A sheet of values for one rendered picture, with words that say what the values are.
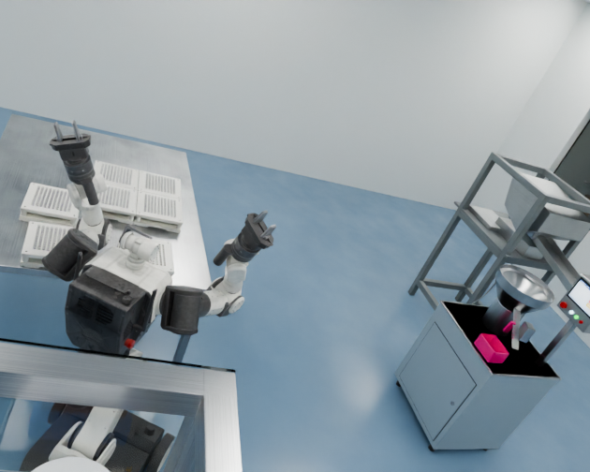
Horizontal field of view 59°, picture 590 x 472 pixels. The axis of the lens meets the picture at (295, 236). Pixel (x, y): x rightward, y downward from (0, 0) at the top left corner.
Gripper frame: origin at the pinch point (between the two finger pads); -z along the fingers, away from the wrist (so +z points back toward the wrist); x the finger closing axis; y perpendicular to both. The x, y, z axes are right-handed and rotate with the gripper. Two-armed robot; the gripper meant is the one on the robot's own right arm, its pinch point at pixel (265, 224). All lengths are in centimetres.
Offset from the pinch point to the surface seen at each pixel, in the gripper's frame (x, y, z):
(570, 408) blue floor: -172, 311, 147
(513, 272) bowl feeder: -54, 218, 65
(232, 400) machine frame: -45, -57, -36
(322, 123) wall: 196, 345, 228
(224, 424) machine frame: -47, -61, -38
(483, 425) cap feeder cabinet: -124, 169, 114
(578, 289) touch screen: -79, 201, 28
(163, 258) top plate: 35, 13, 93
